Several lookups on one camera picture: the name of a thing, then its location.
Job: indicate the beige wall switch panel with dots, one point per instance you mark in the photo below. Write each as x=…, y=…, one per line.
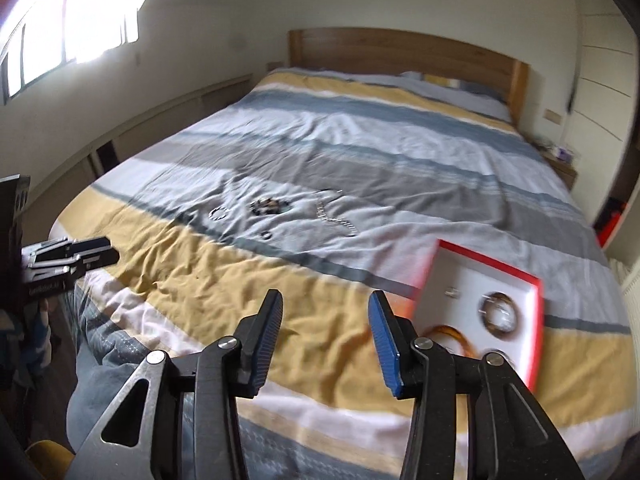
x=552, y=115

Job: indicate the wooden headboard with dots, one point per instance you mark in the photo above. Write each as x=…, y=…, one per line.
x=400, y=47

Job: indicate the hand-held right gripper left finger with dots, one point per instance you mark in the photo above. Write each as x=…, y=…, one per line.
x=262, y=355

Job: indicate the low beige wall cabinet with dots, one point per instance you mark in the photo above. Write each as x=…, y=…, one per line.
x=165, y=120

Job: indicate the small purple box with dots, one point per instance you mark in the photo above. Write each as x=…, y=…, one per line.
x=567, y=153

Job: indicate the white wardrobe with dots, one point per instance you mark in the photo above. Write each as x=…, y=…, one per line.
x=605, y=85

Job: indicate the window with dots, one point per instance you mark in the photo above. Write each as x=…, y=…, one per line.
x=75, y=15

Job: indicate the red object in wardrobe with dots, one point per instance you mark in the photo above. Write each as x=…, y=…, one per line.
x=611, y=222

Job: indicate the dark olive bangle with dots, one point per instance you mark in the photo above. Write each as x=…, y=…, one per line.
x=484, y=310

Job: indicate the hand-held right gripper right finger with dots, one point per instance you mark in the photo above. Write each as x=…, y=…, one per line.
x=387, y=350

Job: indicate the wooden nightstand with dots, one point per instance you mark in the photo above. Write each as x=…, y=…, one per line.
x=562, y=172

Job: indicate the blue patterned cloth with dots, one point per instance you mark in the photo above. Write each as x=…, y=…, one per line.
x=25, y=350

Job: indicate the yellow object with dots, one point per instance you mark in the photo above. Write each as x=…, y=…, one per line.
x=50, y=460

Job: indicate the amber translucent bangle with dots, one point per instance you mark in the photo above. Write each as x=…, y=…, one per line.
x=442, y=332

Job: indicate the striped pillow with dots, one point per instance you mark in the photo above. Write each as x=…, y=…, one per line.
x=450, y=82

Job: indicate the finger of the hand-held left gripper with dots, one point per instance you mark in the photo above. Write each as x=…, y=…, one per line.
x=75, y=247
x=85, y=262

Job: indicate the wooden bed with striped duvet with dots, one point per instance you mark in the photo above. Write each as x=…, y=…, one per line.
x=325, y=160

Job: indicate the red shallow cardboard box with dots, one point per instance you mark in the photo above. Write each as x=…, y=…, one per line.
x=465, y=275

